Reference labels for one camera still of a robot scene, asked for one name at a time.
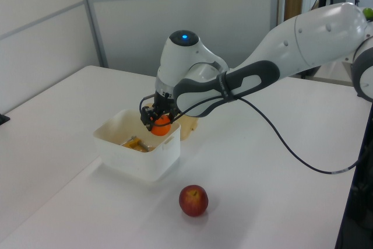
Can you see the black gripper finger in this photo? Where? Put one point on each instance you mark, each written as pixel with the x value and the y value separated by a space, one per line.
pixel 173 115
pixel 147 116

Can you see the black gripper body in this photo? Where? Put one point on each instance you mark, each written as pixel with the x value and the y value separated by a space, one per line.
pixel 163 104

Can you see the orange fruit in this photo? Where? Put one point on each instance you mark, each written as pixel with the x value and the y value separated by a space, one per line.
pixel 161 128

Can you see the red apple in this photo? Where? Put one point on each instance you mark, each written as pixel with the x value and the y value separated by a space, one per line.
pixel 193 201

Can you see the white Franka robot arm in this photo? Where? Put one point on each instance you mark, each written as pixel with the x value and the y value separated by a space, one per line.
pixel 314 36

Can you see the white plastic container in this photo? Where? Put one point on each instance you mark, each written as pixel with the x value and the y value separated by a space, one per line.
pixel 137 161

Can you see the yellow C-clamp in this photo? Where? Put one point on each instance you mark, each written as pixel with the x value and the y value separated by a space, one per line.
pixel 132 144

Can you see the green ball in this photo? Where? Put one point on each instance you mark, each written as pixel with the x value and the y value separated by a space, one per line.
pixel 368 13

